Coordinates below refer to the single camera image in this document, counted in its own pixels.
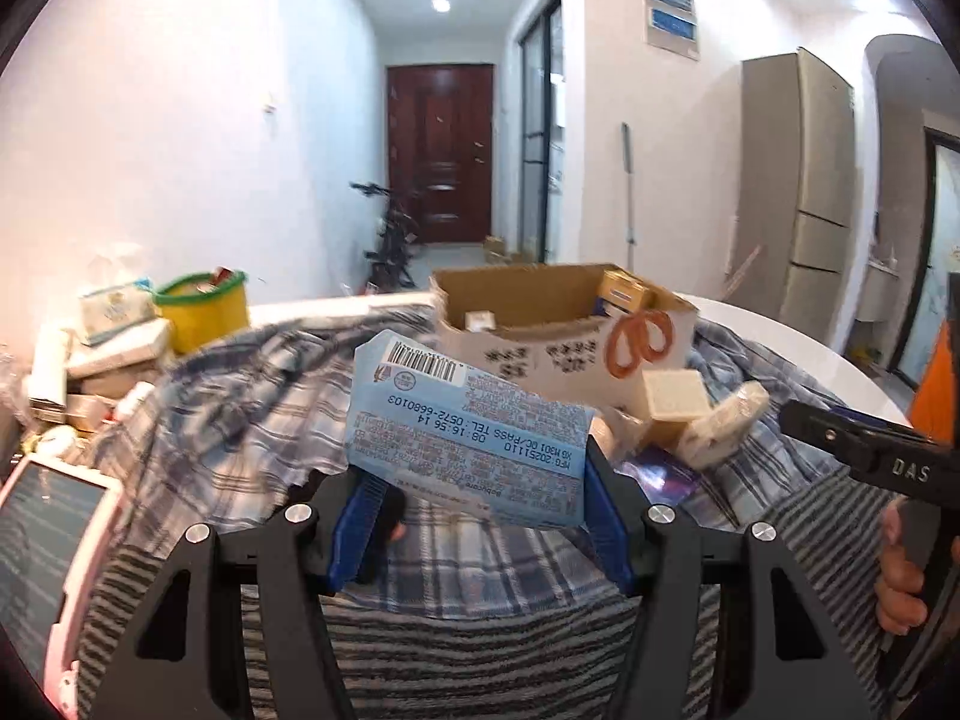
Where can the beige refrigerator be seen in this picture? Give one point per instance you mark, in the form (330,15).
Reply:
(795,187)

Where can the purple blue small box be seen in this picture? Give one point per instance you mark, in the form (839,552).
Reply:
(664,476)

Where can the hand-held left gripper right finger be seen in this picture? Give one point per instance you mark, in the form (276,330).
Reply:
(607,532)

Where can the white printed flat box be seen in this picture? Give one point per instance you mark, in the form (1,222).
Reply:
(49,367)

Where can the orange chair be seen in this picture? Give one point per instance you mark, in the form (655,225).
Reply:
(937,382)

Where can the white tissue pack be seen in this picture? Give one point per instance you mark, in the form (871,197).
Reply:
(112,311)

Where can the patterned glass door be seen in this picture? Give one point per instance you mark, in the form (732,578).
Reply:
(934,262)

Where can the blue plaid cloth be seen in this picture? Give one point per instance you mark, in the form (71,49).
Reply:
(247,405)

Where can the grey electrical panel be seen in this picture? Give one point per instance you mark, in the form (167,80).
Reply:
(670,11)

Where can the bagged bread bun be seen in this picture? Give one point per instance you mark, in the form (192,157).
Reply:
(626,427)

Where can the black bicycle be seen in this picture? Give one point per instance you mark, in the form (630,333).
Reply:
(390,240)

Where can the person's right hand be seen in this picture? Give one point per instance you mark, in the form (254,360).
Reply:
(900,577)

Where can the beige square box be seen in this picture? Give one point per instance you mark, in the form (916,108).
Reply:
(675,394)

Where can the tablet in pink case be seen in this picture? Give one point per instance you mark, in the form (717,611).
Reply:
(45,532)

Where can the black framed glass sliding door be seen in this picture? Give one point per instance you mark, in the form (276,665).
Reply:
(541,135)

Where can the small cardboard box on floor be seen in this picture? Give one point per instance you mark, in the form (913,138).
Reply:
(495,247)
(516,255)

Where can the printed cardboard box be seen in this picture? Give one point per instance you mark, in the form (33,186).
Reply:
(555,360)

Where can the white soft tissue packet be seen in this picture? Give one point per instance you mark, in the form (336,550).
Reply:
(724,424)

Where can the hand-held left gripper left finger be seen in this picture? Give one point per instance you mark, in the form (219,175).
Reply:
(360,532)

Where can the dark brown entrance door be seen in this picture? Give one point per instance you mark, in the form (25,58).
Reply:
(439,157)

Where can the yellow container with green rim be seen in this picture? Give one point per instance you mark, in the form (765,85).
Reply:
(202,319)

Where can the small yellow box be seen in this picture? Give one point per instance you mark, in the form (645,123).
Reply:
(626,291)

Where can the light blue wipes packet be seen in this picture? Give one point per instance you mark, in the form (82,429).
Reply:
(465,435)

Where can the grey striped clothing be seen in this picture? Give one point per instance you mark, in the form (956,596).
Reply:
(480,652)

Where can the red drink can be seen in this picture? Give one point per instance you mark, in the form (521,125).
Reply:
(225,276)

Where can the wooden sticks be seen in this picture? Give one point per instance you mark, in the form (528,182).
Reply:
(742,270)

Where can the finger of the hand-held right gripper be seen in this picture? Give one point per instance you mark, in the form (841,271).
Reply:
(870,421)
(821,427)

